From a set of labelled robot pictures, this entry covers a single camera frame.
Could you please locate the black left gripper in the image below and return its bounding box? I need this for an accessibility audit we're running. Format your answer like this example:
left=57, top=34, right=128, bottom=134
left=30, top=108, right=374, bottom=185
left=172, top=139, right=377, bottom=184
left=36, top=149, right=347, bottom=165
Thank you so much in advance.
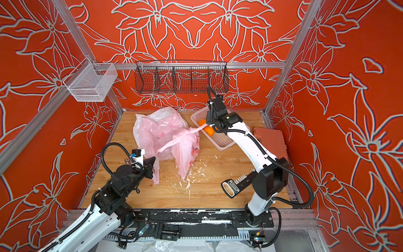
left=122, top=155, right=156, bottom=197

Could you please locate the pink plastic bag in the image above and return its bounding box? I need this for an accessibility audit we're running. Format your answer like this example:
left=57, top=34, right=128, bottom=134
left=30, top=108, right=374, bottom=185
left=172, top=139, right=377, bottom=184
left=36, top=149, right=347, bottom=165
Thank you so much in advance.
left=133, top=107, right=188, bottom=161
left=156, top=124, right=207, bottom=180

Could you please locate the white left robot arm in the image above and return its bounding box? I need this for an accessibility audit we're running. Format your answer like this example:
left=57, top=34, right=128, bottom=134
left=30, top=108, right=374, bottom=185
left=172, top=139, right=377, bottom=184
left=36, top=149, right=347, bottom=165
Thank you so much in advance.
left=41, top=142, right=156, bottom=252

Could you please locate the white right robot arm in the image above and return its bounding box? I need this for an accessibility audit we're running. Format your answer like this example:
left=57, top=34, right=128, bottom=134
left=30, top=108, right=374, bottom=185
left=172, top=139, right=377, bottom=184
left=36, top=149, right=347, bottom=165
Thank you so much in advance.
left=206, top=99, right=314, bottom=225

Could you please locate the orange mandarin front basket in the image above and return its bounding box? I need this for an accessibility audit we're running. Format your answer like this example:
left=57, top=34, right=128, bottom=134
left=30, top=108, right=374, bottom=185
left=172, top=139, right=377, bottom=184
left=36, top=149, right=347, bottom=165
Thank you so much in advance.
left=203, top=126, right=215, bottom=137

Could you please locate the white plastic perforated basket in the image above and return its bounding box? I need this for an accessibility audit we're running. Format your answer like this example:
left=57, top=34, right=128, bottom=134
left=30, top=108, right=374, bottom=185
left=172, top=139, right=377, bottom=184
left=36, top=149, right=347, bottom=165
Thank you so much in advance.
left=190, top=105, right=251, bottom=152

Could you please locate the red plastic tool case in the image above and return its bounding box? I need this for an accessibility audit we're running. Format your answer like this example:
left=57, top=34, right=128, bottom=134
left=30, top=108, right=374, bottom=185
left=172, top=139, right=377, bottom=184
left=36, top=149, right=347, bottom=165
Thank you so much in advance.
left=253, top=127, right=289, bottom=162

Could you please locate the black handheld label tool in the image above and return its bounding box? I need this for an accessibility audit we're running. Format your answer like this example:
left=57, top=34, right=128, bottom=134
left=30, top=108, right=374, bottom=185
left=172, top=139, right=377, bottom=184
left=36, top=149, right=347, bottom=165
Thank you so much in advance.
left=221, top=171, right=258, bottom=198

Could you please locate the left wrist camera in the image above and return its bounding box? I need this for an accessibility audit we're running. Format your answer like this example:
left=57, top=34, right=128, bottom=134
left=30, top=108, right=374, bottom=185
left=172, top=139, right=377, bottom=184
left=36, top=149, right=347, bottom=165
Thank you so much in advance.
left=129, top=149, right=145, bottom=171

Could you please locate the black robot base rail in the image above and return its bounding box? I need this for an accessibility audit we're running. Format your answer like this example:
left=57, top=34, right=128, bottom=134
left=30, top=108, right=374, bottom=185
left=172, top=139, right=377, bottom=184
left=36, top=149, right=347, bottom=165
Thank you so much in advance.
left=113, top=209, right=275, bottom=242

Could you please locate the black wire wall basket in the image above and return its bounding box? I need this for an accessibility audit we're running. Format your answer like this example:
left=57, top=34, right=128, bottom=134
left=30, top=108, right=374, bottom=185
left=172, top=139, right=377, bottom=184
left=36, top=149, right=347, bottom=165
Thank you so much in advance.
left=134, top=60, right=229, bottom=95

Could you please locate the clear wire mesh basket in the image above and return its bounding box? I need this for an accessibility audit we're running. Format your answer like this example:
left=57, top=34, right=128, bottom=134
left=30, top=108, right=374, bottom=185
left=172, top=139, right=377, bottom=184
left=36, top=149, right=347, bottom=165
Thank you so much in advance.
left=63, top=63, right=118, bottom=102

